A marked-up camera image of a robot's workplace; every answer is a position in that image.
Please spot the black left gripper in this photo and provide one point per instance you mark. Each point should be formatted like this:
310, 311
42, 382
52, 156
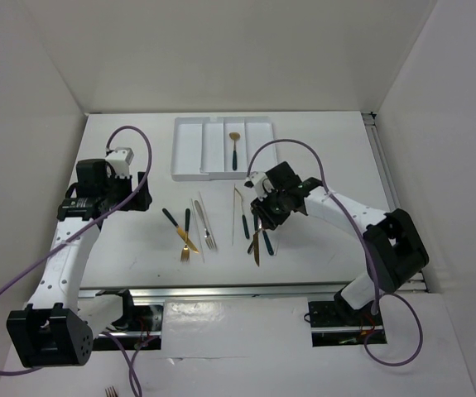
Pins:
143, 198

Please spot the aluminium rail right side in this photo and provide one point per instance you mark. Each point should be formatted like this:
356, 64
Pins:
417, 283

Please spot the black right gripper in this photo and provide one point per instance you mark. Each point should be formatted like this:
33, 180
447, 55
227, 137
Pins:
268, 221

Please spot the gold fork green handle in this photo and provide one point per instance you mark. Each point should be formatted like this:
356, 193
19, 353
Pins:
185, 254
243, 216

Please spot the white compartment cutlery tray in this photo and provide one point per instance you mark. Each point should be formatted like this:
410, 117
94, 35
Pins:
203, 151

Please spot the white chopstick middle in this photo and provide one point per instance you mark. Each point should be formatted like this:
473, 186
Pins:
233, 215

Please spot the aluminium rail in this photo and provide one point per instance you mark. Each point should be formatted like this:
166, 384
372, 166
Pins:
417, 283
310, 290

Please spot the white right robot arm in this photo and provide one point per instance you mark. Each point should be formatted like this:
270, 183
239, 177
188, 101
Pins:
392, 246

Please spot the gold fork bottom edge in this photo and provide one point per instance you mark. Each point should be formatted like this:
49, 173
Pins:
111, 392

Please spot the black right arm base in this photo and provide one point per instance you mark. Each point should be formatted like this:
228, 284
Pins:
338, 313

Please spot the aluminium rail front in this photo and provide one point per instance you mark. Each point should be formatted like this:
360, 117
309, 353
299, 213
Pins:
310, 290

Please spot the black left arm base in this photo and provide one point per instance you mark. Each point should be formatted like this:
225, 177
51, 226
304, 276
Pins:
145, 318

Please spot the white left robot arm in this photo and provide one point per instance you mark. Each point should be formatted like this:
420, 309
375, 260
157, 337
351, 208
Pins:
52, 330

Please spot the gold knife green handle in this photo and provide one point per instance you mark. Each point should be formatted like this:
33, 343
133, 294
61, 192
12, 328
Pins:
260, 244
179, 230

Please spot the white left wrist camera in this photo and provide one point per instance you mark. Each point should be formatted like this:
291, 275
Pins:
120, 160

